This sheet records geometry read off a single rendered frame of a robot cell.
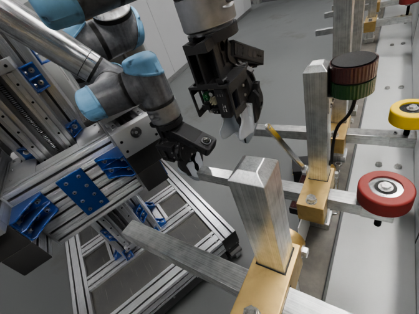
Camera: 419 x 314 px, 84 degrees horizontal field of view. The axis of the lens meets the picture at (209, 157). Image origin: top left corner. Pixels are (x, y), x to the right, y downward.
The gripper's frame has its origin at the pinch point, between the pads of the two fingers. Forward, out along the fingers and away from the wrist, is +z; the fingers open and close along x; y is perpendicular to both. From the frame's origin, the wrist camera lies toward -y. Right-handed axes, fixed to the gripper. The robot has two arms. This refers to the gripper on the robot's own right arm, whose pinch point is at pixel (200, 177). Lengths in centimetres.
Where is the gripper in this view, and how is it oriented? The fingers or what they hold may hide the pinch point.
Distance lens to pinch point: 68.1
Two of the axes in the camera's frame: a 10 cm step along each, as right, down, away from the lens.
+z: 3.0, 7.5, 5.9
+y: -8.2, -1.2, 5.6
